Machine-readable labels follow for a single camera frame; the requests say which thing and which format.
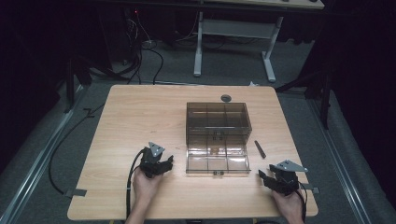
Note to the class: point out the person's left hand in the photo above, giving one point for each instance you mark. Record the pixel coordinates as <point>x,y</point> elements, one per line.
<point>144,188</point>

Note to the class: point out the aluminium floor rail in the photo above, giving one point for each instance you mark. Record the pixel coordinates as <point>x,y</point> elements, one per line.
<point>34,165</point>
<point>339,161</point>

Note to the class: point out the white paper scrap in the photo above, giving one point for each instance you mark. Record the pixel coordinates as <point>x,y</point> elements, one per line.
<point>251,83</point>

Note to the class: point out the person's right hand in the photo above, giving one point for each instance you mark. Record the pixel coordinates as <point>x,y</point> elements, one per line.
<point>291,205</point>

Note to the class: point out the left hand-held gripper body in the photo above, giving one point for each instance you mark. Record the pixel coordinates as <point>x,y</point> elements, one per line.
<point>151,163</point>

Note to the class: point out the black metal stand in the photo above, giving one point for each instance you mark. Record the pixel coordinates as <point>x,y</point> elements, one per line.
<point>70,84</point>
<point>323,99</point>

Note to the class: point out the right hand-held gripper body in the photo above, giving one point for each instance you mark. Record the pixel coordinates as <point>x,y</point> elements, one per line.
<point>288,180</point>

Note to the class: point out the dark brown pen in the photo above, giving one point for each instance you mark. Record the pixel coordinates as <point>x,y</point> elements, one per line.
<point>260,149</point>

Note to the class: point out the transparent brown compartment box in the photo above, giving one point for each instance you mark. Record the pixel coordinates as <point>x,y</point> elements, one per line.
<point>218,137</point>

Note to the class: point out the grey tape piece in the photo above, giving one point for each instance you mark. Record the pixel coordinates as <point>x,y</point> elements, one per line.
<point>311,188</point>
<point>75,192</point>

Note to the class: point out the white metal frame desk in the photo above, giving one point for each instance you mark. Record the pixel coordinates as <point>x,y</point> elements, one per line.
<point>236,28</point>

